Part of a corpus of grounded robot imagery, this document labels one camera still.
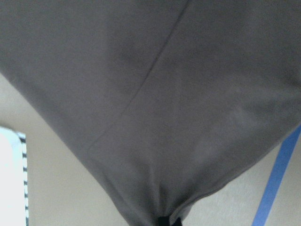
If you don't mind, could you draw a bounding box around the brown t-shirt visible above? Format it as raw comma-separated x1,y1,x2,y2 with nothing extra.
0,0,301,226

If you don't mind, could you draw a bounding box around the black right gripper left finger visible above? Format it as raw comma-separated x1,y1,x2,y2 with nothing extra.
158,216,170,226

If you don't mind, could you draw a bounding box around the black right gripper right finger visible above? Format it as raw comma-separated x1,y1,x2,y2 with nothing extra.
174,218,182,226

